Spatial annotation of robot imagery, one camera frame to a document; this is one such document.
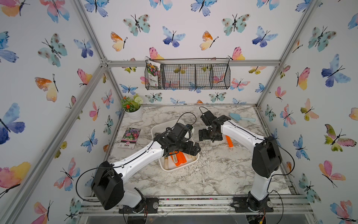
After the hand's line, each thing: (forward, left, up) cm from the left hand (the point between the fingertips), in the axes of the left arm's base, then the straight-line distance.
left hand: (195, 146), depth 78 cm
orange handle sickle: (0, +8, -14) cm, 16 cm away
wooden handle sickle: (-3, +17, -14) cm, 23 cm away
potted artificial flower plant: (+34, +43, -2) cm, 55 cm away
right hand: (+10, -9, -6) cm, 15 cm away
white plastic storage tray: (-2, +13, -14) cm, 19 cm away
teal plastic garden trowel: (+35, -38, -17) cm, 54 cm away
